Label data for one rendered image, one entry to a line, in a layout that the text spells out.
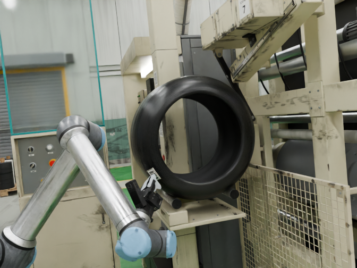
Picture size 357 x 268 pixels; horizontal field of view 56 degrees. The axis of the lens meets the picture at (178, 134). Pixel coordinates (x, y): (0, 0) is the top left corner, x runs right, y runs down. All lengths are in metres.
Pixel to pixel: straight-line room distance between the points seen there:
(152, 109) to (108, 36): 9.59
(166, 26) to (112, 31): 9.14
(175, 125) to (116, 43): 9.18
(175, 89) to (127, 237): 0.69
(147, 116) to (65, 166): 0.40
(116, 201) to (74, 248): 1.18
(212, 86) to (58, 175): 0.76
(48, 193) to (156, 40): 0.97
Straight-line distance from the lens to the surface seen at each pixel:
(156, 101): 1.47
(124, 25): 11.10
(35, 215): 1.55
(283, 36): 1.58
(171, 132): 1.86
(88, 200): 2.22
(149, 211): 1.38
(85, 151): 1.27
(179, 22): 2.50
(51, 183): 1.51
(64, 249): 2.30
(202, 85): 1.52
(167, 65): 1.89
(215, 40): 1.76
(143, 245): 1.07
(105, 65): 10.75
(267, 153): 2.03
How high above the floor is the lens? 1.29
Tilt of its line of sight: 3 degrees down
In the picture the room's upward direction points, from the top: 6 degrees counter-clockwise
